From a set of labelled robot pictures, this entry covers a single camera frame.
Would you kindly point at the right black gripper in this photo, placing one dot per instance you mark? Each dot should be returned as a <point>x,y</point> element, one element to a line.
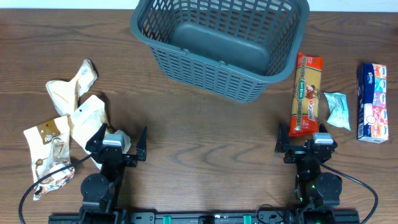
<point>283,145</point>

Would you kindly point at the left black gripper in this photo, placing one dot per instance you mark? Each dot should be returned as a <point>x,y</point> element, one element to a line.
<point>130,162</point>

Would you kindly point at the orange San Remo spaghetti pack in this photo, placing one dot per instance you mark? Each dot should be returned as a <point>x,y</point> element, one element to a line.
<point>308,76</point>

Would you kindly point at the light teal wipes packet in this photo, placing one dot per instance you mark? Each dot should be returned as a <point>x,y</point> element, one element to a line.
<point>339,113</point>

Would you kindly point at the beige pouch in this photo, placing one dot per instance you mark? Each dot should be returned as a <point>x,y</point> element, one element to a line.
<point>65,95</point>

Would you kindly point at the Kleenex tissue multipack box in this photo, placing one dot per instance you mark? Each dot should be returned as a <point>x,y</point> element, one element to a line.
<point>372,108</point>

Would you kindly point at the grey plastic mesh basket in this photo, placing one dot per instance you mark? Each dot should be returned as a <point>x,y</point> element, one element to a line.
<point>234,48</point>

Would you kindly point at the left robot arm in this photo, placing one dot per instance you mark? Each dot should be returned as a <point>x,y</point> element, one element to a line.
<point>101,190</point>

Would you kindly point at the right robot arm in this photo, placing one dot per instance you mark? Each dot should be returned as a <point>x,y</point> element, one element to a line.
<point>319,192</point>

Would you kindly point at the white brown snack bag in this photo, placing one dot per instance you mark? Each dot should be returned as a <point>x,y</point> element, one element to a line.
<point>49,145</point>

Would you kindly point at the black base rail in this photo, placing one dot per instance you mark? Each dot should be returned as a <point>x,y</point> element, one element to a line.
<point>263,216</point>

